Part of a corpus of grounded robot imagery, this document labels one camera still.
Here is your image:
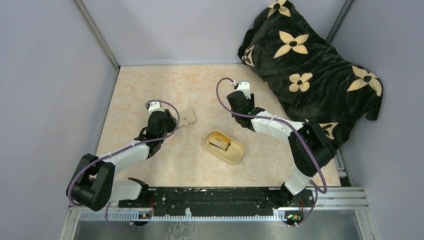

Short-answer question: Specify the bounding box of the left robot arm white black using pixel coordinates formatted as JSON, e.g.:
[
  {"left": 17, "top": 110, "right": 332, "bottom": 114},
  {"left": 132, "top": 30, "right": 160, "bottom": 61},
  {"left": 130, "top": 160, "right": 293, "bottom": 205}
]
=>
[{"left": 65, "top": 109, "right": 180, "bottom": 211}]

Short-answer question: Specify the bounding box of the gold VIP card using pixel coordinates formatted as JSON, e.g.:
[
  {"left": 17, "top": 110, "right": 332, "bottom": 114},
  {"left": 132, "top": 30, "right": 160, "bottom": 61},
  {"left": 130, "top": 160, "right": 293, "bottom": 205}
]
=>
[{"left": 208, "top": 132, "right": 231, "bottom": 151}]

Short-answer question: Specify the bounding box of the beige oval tray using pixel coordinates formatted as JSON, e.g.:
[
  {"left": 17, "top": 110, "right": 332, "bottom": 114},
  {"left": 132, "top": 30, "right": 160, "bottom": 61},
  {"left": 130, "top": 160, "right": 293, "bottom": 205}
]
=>
[{"left": 203, "top": 129, "right": 246, "bottom": 165}]

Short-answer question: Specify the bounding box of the black floral blanket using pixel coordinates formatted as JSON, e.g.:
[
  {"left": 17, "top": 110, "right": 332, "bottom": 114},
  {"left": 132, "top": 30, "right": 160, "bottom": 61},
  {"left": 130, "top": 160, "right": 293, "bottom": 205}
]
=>
[{"left": 237, "top": 0, "right": 384, "bottom": 149}]

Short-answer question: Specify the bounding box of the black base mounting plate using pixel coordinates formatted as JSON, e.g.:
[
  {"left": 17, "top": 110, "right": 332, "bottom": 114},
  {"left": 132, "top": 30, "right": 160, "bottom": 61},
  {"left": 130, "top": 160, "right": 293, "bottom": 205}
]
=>
[{"left": 118, "top": 187, "right": 314, "bottom": 217}]

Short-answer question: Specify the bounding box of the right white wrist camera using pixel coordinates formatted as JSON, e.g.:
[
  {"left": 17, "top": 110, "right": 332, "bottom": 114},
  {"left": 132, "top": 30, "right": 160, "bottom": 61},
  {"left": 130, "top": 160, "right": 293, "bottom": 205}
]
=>
[{"left": 233, "top": 81, "right": 251, "bottom": 100}]

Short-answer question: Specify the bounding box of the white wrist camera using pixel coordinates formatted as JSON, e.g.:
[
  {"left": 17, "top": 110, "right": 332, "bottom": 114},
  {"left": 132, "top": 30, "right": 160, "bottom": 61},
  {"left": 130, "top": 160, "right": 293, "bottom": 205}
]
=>
[
  {"left": 233, "top": 81, "right": 251, "bottom": 100},
  {"left": 145, "top": 101, "right": 164, "bottom": 115}
]

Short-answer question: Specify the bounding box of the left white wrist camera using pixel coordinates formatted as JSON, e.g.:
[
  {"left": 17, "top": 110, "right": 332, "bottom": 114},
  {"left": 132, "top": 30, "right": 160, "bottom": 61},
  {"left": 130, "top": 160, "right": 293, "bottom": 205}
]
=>
[{"left": 145, "top": 101, "right": 164, "bottom": 115}]

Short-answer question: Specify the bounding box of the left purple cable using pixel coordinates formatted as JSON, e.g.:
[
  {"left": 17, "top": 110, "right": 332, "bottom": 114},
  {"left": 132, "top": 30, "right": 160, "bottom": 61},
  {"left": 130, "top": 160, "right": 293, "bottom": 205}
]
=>
[{"left": 67, "top": 99, "right": 181, "bottom": 232}]

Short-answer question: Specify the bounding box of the purple cable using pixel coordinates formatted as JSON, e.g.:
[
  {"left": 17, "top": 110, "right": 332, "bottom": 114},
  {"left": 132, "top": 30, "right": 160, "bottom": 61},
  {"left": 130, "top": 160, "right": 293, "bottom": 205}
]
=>
[
  {"left": 67, "top": 99, "right": 181, "bottom": 232},
  {"left": 215, "top": 77, "right": 328, "bottom": 228}
]

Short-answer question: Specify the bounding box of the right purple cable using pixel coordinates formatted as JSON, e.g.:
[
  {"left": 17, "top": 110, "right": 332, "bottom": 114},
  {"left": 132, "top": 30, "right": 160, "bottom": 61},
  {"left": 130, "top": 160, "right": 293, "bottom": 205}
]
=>
[{"left": 215, "top": 77, "right": 328, "bottom": 228}]

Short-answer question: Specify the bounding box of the aluminium frame rail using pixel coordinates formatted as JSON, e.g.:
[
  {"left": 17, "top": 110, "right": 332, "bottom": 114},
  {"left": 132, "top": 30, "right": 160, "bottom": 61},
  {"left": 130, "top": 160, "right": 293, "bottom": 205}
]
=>
[{"left": 67, "top": 187, "right": 369, "bottom": 222}]

